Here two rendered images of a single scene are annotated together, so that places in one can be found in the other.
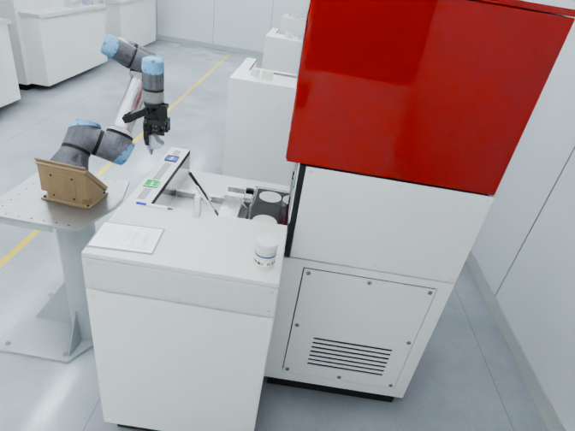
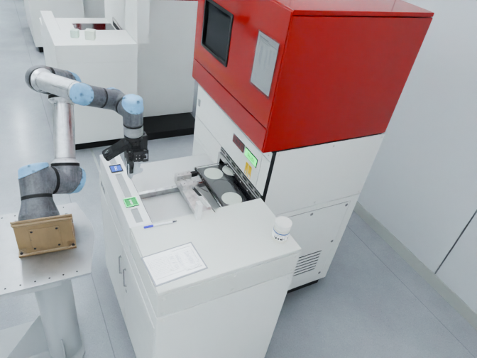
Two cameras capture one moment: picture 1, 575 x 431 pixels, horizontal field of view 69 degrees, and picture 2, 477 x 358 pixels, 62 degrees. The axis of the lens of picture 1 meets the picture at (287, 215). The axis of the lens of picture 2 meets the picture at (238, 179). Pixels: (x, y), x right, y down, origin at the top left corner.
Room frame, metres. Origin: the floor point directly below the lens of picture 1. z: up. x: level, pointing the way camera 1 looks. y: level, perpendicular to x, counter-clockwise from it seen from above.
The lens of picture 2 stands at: (0.16, 0.90, 2.14)
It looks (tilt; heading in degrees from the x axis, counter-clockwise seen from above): 36 degrees down; 327
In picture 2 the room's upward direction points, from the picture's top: 10 degrees clockwise
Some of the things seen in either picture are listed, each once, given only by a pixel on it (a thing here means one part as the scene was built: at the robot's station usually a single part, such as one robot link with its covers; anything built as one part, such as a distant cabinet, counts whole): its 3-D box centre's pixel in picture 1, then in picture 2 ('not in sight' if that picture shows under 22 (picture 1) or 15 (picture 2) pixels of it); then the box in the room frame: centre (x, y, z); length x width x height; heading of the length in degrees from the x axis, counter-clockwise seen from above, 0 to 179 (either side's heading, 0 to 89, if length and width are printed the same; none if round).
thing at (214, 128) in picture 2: (298, 168); (227, 143); (1.75, -0.01, 1.02); 0.82 x 0.03 x 0.40; 1
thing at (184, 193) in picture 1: (230, 201); (179, 187); (1.67, 0.27, 0.84); 0.50 x 0.02 x 0.03; 91
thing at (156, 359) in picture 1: (206, 298); (180, 273); (1.47, 0.31, 0.41); 0.97 x 0.64 x 0.82; 1
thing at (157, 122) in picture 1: (156, 117); (135, 146); (1.49, 0.55, 1.25); 0.09 x 0.08 x 0.12; 91
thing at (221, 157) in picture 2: (288, 210); (236, 181); (1.57, 0.00, 0.89); 0.44 x 0.02 x 0.10; 1
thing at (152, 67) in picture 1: (152, 73); (132, 111); (1.49, 0.56, 1.41); 0.09 x 0.08 x 0.11; 20
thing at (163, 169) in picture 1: (162, 185); (123, 197); (1.62, 0.57, 0.89); 0.55 x 0.09 x 0.14; 1
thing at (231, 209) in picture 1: (229, 211); (194, 198); (1.54, 0.25, 0.87); 0.36 x 0.08 x 0.03; 1
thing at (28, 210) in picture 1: (68, 209); (40, 253); (1.51, 0.96, 0.75); 0.45 x 0.44 x 0.13; 89
